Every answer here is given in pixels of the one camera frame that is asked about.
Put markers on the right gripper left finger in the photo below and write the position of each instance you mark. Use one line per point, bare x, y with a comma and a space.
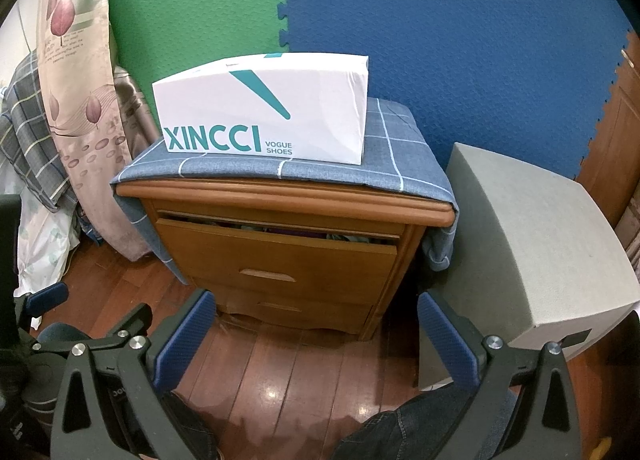
117, 392

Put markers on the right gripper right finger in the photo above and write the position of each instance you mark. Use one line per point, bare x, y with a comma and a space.
543, 423

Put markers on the wooden bottom drawer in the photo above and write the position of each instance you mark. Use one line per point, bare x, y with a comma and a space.
293, 312

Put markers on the dark jeans leg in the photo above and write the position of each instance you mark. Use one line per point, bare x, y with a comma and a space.
412, 431

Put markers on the white patterned bedding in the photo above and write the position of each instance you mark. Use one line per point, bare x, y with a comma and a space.
45, 240

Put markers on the grey foam cube stool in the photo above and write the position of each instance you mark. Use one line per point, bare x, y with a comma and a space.
535, 260

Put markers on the grey plaid blanket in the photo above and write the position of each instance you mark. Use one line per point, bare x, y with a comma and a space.
27, 143

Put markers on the wooden nightstand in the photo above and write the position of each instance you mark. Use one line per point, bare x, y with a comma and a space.
310, 210

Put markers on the brown wooden door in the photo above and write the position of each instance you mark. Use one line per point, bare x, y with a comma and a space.
610, 172

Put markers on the brown satin curtain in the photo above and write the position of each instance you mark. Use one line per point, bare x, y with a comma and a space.
137, 120

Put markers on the blue checked cloth cover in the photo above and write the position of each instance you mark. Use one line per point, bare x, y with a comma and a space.
396, 158

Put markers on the pink floral curtain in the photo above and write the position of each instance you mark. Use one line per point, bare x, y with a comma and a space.
95, 143

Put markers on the white XINCCI shoe box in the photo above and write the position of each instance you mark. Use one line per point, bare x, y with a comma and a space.
310, 106

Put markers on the blue foam mat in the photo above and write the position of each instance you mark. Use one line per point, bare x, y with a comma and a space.
525, 78

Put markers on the green foam mat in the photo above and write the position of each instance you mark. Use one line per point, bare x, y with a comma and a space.
159, 38

